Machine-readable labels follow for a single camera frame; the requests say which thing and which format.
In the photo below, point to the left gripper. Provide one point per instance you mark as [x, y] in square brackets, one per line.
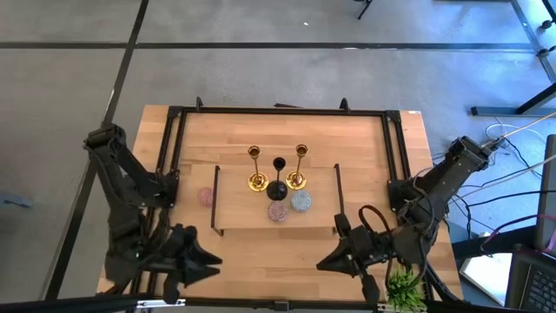
[176, 261]

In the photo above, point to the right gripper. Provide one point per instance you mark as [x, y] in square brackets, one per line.
[378, 254]

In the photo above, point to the teal patterned candle tin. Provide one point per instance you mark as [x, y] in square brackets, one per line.
[300, 201]

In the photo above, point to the wooden riser shelf black frame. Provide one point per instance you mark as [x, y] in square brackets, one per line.
[243, 204]

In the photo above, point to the purple patterned candle tin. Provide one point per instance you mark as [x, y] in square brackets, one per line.
[278, 211]

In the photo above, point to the gold candlestick holder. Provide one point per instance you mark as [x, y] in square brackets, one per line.
[257, 180]
[296, 178]

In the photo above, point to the black candlestick holder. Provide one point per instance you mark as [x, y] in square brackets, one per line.
[276, 190]

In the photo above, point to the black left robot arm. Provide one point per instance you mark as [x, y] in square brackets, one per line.
[126, 195]

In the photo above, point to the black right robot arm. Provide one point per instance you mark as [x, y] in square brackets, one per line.
[443, 182]

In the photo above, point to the pink patterned candle tin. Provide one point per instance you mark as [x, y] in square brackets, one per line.
[205, 196]

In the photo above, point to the green potted plant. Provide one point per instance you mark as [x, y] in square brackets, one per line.
[404, 291]

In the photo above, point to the black front crossbar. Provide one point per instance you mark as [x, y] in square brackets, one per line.
[87, 302]

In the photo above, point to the white board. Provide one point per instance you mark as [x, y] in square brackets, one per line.
[486, 274]

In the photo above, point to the black laptop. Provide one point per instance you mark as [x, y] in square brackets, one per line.
[536, 287]

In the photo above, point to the grey floor object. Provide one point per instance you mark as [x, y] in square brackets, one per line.
[15, 201]

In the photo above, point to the dark monitor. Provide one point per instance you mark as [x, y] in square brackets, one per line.
[547, 195]

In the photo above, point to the black desk foot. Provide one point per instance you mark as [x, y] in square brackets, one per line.
[512, 111]

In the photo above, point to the black stand leg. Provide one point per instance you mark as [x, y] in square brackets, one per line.
[364, 8]

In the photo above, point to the silver frame bracket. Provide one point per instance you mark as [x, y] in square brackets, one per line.
[160, 303]

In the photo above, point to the black aluminium table frame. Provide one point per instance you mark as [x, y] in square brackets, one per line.
[282, 110]

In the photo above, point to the grey desk base rail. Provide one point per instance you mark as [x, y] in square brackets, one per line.
[521, 15]

